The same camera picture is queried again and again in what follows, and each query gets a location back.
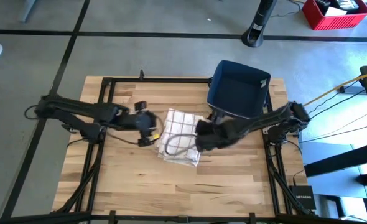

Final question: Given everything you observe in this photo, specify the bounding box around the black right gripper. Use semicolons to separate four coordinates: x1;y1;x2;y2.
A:
195;112;253;154

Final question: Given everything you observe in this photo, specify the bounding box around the black stand base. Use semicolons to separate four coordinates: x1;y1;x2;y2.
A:
241;0;278;49

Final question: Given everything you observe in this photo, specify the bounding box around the grey floor cable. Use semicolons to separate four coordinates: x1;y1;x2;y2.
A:
298;123;367;144
325;110;367;138

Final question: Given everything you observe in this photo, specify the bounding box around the navy fabric basket white band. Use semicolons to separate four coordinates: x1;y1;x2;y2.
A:
207;60;272;119

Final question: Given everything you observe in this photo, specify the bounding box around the grey table leg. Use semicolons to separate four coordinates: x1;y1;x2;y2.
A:
19;0;37;24

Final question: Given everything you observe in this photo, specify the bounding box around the black Netgear network switch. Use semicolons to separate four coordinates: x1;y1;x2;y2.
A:
288;185;317;211

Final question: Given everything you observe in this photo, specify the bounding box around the yellow cable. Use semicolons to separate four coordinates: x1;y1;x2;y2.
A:
303;69;367;107

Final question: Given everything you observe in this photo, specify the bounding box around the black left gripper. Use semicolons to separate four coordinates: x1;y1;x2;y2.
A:
118;100;160;148

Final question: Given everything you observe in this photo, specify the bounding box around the black metal cart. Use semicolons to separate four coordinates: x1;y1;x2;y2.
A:
304;63;367;187

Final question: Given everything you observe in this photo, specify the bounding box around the red-checked white towel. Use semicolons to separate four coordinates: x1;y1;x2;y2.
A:
156;108;205;162

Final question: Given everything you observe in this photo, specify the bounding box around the black metal table frame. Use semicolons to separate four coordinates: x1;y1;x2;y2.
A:
0;69;367;224

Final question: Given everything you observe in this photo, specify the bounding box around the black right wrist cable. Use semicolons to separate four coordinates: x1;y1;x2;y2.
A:
164;133;200;156

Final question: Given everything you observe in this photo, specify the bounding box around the red plastic crate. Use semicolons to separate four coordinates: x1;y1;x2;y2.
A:
301;0;367;31

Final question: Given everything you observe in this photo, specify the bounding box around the white box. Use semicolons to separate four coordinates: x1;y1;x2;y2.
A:
324;6;348;17

